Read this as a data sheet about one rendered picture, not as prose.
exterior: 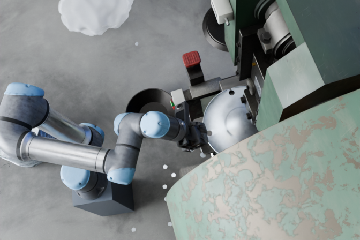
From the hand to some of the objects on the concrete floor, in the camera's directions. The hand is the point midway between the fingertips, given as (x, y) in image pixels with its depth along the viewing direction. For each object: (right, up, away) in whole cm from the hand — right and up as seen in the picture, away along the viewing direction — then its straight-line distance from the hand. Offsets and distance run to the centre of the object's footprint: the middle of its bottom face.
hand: (203, 132), depth 147 cm
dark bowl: (-24, +4, +90) cm, 93 cm away
